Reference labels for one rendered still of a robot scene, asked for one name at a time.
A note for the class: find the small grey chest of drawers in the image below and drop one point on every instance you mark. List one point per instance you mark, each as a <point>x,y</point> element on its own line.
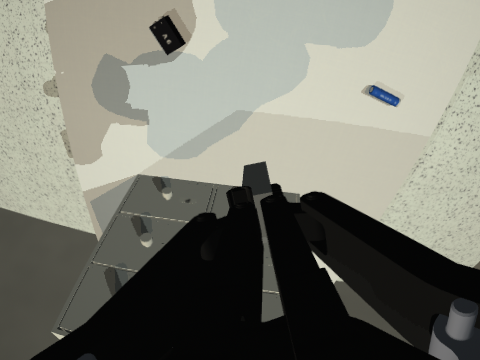
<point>57,331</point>

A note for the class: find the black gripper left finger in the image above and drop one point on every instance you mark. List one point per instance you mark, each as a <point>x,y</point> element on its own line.
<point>142,319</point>

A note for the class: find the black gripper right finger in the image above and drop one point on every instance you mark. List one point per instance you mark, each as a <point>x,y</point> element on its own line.
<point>432,301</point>

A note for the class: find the blue battery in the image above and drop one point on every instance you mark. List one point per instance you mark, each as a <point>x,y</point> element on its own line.
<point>384,96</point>

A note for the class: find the black nine-volt battery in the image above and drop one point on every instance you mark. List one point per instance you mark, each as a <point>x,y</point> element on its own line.
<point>167,34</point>

